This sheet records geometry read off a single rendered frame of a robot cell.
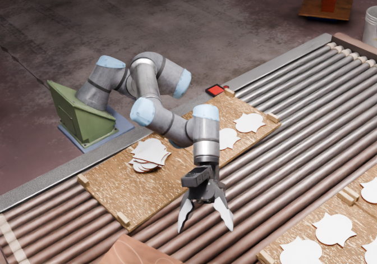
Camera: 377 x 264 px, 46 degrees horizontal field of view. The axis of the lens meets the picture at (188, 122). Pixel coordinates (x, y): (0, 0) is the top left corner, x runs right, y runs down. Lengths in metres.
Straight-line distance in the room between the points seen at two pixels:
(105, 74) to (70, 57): 2.59
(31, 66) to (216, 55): 1.79
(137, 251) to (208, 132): 0.44
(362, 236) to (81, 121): 1.19
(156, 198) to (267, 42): 3.06
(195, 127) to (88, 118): 0.81
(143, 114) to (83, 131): 0.77
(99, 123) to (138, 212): 0.54
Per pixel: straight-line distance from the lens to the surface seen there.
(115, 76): 1.98
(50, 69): 4.41
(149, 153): 1.76
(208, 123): 1.22
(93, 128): 1.99
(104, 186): 1.74
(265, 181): 1.72
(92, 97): 1.99
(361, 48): 2.55
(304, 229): 1.58
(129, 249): 1.41
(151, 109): 1.24
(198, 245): 1.54
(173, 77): 1.61
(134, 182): 1.73
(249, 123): 1.94
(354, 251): 1.56
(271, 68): 2.36
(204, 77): 3.96
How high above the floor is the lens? 2.17
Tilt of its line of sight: 39 degrees down
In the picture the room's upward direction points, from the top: 4 degrees counter-clockwise
